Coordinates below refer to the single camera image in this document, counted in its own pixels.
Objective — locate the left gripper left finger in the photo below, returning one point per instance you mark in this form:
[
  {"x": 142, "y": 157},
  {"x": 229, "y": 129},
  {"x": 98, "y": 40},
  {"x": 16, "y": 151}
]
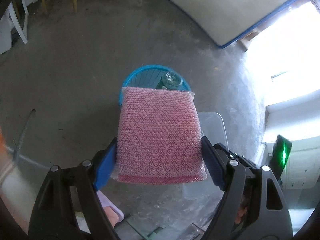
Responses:
[{"x": 53, "y": 215}]

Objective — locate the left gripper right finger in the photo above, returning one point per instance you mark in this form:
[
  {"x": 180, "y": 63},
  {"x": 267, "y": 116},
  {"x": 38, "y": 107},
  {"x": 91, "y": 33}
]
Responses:
[{"x": 274, "y": 220}]

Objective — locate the clear plastic container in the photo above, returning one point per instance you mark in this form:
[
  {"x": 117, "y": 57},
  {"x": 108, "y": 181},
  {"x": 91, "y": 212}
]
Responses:
[{"x": 213, "y": 129}]

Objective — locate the pink scrubbing sponge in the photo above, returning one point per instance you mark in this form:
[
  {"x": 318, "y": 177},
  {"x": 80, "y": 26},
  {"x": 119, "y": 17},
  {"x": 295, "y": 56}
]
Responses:
[{"x": 159, "y": 138}]

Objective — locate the green plastic bottle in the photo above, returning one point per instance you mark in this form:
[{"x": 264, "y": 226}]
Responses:
[{"x": 170, "y": 80}]

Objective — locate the person's right hand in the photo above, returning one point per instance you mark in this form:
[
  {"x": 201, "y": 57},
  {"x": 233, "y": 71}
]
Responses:
[{"x": 241, "y": 213}]

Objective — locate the blue waste basket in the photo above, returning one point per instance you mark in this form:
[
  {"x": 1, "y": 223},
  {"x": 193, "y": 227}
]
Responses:
[{"x": 149, "y": 76}]

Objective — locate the white mattress blue edge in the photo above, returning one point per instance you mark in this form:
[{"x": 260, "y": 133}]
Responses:
[{"x": 225, "y": 21}]

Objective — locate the white side table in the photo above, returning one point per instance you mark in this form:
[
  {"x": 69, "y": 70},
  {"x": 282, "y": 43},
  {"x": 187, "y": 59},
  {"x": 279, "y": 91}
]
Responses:
[{"x": 10, "y": 21}]

